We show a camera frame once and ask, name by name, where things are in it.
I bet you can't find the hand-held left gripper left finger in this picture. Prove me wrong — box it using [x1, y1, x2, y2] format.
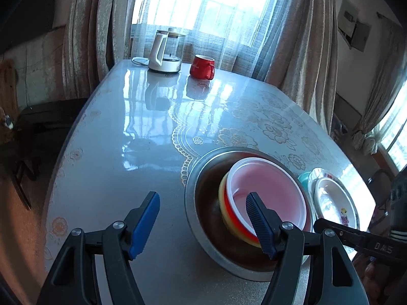
[36, 191, 160, 305]

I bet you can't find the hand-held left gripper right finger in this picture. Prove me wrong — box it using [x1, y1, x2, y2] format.
[246, 192, 369, 305]

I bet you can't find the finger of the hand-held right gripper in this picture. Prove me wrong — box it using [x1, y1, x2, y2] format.
[313, 218, 407, 255]

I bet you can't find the red plastic bowl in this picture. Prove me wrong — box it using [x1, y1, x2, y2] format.
[224, 158, 308, 242]

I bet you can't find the yellow plastic bowl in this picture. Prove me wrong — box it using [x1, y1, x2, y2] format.
[219, 172, 264, 248]

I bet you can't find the stainless steel bowl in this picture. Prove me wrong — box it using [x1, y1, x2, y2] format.
[184, 146, 314, 282]

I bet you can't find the small floral white plate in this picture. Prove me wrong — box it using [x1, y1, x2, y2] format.
[313, 177, 358, 227]

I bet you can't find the teal plastic plate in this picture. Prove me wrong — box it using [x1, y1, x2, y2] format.
[297, 171, 314, 194]

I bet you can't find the large patterned white plate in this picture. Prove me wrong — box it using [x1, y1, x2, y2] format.
[307, 167, 366, 229]

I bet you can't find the dark metal chair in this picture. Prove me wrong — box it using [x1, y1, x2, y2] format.
[367, 169, 395, 205]

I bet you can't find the floral lace tablecloth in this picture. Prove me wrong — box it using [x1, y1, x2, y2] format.
[43, 59, 374, 305]

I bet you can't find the wood framed window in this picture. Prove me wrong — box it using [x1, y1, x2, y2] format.
[372, 79, 407, 172]

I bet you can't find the tied beige curtain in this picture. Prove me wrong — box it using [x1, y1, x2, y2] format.
[351, 35, 407, 156]

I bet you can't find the dark wooden bench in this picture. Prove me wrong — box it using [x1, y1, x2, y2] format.
[19, 97, 90, 134]

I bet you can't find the red mug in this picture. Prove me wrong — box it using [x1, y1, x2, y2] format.
[190, 55, 215, 80]

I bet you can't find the white electric glass kettle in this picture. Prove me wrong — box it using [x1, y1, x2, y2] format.
[148, 28, 186, 73]

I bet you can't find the white sheer curtain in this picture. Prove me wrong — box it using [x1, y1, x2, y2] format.
[130, 0, 287, 81]

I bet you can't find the beige velvet curtain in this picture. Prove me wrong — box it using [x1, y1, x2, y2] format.
[264, 0, 339, 134]
[62, 0, 143, 99]

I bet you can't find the barred window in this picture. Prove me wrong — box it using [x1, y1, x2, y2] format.
[137, 0, 274, 45]

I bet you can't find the grey wall box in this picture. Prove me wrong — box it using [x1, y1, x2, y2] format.
[338, 0, 372, 52]

